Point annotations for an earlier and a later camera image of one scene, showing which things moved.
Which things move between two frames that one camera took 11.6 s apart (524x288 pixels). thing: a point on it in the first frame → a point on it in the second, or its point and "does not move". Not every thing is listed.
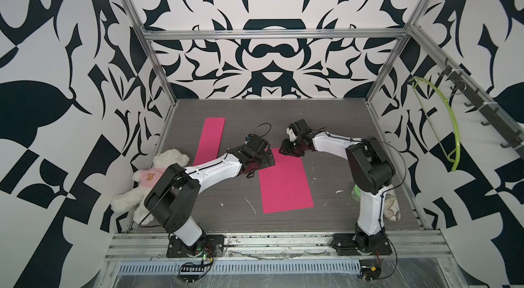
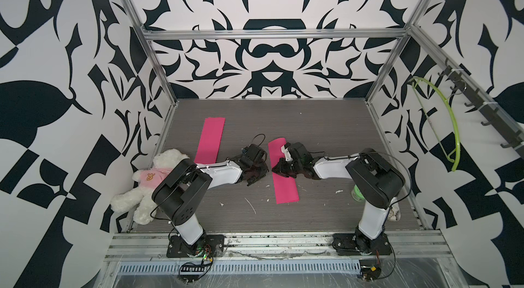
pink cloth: [210, 140] does not move
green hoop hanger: [458, 140] does not move
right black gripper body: [292, 147] → [297, 166]
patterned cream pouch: [391, 211] does not move
